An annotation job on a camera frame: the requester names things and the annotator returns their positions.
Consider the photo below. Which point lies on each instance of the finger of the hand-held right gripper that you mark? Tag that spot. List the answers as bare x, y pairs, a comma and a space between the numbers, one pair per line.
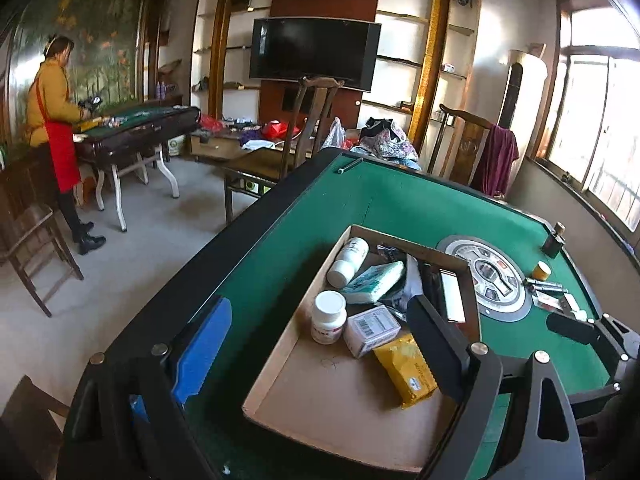
570, 327

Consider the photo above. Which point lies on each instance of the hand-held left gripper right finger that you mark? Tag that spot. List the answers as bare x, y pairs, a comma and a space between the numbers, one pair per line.
440, 350

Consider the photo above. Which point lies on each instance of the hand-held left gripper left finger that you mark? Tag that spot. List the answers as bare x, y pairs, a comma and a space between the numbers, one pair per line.
200, 345

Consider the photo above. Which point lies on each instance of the gold yellow packet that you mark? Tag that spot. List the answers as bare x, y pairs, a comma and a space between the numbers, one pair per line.
405, 370

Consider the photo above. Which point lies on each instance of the red black white box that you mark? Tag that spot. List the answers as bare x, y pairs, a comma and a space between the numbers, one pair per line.
452, 295

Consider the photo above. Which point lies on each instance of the small white barcode box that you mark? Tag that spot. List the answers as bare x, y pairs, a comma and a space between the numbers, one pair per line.
370, 330

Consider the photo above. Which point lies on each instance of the cartoon print tissue pack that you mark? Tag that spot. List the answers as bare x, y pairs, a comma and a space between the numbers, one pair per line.
375, 280

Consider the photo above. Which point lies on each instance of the white bottle red label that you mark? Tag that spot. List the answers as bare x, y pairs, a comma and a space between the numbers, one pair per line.
327, 320

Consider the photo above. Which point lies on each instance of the cardboard box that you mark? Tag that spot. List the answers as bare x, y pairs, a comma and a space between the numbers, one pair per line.
325, 400

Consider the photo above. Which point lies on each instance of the white bottle leaf label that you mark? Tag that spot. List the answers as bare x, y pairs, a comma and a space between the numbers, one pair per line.
350, 255

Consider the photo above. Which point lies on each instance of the silver black tube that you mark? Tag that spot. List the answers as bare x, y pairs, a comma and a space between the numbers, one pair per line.
550, 289
542, 282

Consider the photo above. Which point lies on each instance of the yellow round jar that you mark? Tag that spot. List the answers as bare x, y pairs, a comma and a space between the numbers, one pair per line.
541, 271

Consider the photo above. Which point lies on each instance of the round grey table control panel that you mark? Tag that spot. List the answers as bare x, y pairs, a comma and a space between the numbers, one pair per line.
500, 305

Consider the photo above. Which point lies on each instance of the dark green jar wooden lid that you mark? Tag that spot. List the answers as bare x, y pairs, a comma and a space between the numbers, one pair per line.
553, 244

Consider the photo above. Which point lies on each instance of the maroon cloth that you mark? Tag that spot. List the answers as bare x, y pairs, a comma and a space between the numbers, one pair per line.
497, 160

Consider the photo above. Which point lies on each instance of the dark wooden stool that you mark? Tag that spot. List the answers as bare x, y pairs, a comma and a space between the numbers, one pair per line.
25, 435

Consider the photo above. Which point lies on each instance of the black marker pen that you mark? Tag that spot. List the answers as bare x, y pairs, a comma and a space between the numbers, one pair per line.
351, 166

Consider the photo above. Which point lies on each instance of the wooden chair carved back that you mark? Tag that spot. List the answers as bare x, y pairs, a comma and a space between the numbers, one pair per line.
467, 145

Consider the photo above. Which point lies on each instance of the dark wooden chair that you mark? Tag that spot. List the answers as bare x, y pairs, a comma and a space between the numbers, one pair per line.
30, 225

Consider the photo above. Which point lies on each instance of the pile of patterned bags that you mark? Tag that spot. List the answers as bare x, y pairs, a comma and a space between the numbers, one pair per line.
387, 140

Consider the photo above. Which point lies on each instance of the window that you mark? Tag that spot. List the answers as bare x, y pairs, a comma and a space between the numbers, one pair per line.
600, 110

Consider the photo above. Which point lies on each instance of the white standing air conditioner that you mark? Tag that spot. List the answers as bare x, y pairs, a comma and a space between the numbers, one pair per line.
530, 105

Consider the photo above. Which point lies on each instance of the dark folding mahjong table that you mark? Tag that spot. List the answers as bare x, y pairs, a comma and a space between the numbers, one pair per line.
140, 125

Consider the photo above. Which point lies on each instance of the white plastic bag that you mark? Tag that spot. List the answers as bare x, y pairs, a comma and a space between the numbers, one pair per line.
337, 134

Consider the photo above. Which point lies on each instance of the wooden shelf cabinet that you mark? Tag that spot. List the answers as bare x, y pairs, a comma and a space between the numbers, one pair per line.
405, 85

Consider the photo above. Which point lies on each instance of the black flat television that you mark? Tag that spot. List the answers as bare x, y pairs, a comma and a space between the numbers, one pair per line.
312, 52

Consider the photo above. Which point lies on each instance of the floral wall painting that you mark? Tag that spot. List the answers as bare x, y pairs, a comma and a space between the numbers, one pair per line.
100, 20

